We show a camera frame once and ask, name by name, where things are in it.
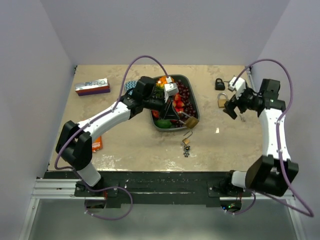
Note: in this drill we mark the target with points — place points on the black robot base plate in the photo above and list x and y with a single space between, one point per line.
163 188

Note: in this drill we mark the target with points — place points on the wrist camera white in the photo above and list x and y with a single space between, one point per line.
237 85
170 88

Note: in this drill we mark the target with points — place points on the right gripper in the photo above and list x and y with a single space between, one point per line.
231 105

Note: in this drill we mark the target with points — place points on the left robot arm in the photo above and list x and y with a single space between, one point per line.
75 141

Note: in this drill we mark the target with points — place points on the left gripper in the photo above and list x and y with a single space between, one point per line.
169 112

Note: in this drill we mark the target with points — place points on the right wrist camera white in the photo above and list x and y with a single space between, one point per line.
237 85

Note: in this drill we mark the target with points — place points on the large brass padlock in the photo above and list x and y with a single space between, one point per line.
222 98

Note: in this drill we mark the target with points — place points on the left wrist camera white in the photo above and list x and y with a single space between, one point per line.
170 88

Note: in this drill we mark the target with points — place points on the left red apple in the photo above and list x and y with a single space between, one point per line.
155 114

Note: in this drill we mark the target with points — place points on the small brass padlock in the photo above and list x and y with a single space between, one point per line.
186 139

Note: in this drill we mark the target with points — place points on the strawberry pile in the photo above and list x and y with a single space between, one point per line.
178 103

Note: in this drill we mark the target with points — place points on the green lime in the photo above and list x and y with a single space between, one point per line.
163 123

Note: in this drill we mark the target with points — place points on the aluminium frame rail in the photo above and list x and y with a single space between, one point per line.
52 189

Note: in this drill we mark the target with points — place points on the large padlock silver key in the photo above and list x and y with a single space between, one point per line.
242 118

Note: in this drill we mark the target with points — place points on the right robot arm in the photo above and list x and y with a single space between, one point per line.
274 169

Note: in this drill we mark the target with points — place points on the purple grape bunch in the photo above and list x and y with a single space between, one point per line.
184 92

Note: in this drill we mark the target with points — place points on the purple white toothpaste box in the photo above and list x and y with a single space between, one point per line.
99 86

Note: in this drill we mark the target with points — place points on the orange razor package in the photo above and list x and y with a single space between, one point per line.
97 144

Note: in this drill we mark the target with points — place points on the grey fruit tray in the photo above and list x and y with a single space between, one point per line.
192 99

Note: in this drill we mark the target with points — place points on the orange pineapple toy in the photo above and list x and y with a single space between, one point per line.
161 81

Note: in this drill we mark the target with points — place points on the black Kaijing padlock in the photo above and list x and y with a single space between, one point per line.
219 85

